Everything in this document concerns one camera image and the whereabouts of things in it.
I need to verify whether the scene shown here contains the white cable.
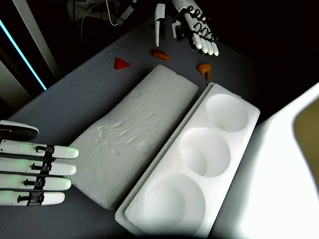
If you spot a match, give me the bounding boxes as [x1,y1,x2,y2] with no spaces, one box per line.
[104,0,119,26]

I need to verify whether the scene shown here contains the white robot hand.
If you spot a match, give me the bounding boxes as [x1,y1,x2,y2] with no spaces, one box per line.
[0,120,80,207]
[153,0,220,57]

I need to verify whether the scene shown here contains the white frame post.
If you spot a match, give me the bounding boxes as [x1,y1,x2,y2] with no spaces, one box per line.
[12,0,60,78]

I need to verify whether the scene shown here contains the orange toy stick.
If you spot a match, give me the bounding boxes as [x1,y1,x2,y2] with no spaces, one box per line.
[152,50,171,61]

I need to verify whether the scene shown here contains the white styrofoam lid block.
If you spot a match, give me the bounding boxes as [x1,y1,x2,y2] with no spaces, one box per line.
[67,64,199,210]

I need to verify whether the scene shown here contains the grey table cloth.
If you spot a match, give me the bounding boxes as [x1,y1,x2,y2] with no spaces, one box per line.
[0,14,260,239]

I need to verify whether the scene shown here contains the white foam three-cavity tray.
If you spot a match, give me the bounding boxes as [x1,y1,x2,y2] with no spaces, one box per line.
[114,82,261,239]

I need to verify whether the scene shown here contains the orange bent toy piece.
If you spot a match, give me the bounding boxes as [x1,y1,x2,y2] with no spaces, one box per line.
[196,63,213,82]

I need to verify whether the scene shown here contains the grey cable connector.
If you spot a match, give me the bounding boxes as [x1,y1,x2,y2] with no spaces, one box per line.
[116,4,133,25]

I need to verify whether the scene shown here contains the red triangle block with holes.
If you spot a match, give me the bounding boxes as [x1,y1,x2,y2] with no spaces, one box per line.
[114,57,131,71]

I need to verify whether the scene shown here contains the cyan light strip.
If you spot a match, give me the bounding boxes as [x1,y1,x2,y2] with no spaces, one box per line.
[0,19,47,91]

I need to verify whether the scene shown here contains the white robot body shell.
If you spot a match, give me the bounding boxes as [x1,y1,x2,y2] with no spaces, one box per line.
[211,82,319,239]

